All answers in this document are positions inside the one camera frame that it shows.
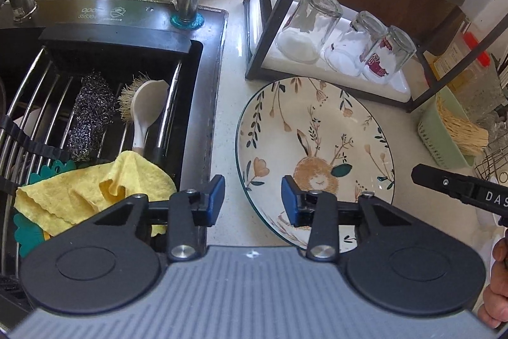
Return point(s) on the oil bottle with red cap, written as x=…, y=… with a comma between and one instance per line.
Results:
x=460, y=57

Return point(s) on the floral rabbit ceramic plate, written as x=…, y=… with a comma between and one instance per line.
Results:
x=317, y=132

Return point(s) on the clear glass with red print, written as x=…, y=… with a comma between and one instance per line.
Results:
x=387, y=57

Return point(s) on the yellow dish cloth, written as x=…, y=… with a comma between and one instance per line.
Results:
x=131, y=180

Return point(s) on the black metal rack frame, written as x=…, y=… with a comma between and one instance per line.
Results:
x=274, y=9

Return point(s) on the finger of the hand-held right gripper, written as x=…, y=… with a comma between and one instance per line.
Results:
x=436, y=178

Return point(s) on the person's right hand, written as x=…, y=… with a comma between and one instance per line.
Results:
x=498, y=295

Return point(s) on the white bristle dish brush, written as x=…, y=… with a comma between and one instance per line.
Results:
x=145, y=104

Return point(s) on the light green plastic basket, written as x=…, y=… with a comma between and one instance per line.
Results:
x=434, y=132

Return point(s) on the white drip tray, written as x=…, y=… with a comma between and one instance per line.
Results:
x=262, y=45

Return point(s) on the black kitchen sink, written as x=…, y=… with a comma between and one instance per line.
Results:
x=214, y=57

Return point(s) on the plain clear drinking glass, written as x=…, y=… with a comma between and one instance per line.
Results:
x=305, y=29
x=353, y=45

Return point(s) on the steel wool scrubber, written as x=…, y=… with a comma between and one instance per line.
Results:
x=91, y=112

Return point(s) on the straw pot brush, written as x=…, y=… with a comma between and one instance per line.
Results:
x=464, y=132

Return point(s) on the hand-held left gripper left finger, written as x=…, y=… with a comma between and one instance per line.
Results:
x=214, y=200

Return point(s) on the teal silicone mat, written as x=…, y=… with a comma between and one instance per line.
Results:
x=26, y=235

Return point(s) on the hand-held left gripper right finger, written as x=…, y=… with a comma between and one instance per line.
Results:
x=289, y=202

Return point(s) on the white plastic cutting board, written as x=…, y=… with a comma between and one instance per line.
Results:
x=490, y=5

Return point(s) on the steel sink drain rack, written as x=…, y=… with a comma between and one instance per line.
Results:
x=119, y=39

